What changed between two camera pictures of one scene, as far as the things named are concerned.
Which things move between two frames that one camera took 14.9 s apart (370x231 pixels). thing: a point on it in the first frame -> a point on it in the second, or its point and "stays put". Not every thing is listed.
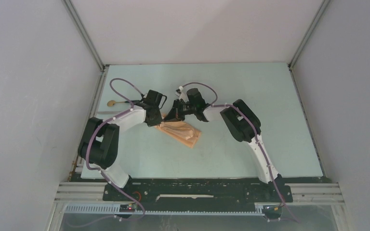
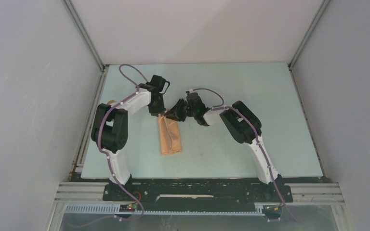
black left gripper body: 157,114 -> 157,107
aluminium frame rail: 80,192 stays put
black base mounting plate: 197,191 stays put
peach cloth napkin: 180,131 -> 170,135
